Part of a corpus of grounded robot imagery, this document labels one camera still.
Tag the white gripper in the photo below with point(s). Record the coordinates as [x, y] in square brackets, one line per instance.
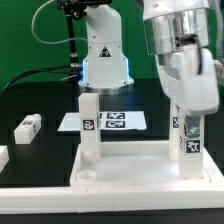
[196, 94]

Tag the black camera pole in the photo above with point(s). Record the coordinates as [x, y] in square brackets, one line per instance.
[76, 10]

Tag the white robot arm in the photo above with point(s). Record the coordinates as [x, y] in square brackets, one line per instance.
[176, 34]

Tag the fiducial marker sheet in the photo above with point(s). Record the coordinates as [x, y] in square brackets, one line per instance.
[124, 120]

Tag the white block at left edge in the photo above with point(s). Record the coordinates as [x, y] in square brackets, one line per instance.
[4, 157]

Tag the white desk top tray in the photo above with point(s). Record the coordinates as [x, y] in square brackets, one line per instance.
[137, 163]

